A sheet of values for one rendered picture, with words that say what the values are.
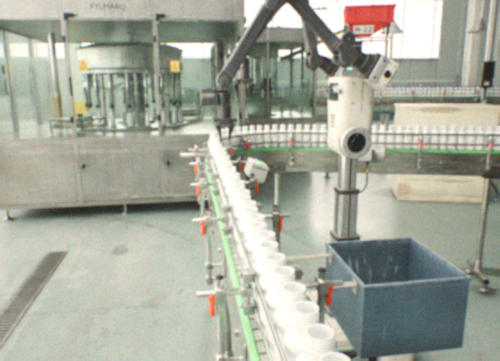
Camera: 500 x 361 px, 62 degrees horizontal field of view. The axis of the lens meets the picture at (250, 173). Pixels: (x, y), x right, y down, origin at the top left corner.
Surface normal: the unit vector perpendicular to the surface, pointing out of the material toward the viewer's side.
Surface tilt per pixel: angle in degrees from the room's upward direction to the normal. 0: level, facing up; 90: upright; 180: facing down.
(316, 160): 90
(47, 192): 90
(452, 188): 90
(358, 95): 90
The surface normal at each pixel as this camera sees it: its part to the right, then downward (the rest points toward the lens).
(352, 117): 0.15, 0.39
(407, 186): -0.16, 0.21
